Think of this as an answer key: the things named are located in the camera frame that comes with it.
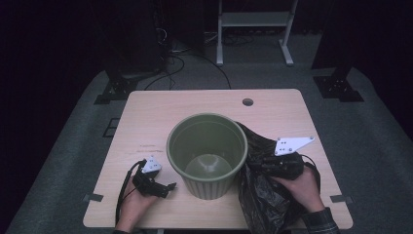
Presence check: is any white metal stand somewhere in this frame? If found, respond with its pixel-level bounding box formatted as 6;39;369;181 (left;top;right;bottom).
216;0;299;67

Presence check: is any grey tape strip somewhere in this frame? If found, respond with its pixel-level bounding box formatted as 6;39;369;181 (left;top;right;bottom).
82;193;104;203
329;194;355;205

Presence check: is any black floor cable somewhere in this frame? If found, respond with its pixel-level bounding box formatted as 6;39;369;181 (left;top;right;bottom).
186;52;233;91
143;55;186;92

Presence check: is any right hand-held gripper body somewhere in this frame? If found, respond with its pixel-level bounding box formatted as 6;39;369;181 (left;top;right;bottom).
268;136;316;180

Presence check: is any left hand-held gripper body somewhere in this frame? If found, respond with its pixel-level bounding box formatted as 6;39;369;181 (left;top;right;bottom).
131;155;165;199

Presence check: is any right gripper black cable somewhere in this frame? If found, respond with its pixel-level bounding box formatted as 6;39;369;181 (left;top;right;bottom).
300;154;322;196

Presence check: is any black plastic garbage bag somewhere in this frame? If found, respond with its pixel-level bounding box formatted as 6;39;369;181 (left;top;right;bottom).
235;121;310;234

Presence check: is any black stand base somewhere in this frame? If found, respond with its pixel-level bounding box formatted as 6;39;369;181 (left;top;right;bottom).
313;66;364;103
94;69;139;105

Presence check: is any person's left hand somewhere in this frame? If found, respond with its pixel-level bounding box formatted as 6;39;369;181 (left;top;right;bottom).
115;176;161;228

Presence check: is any green plastic trash bin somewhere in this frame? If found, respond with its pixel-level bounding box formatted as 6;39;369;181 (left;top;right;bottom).
166;112;249;201

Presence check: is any tangle of dark cables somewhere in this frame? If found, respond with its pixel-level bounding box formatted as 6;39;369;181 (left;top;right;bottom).
223;32;256;47

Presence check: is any person's right hand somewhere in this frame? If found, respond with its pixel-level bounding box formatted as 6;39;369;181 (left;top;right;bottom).
271;166;325;214

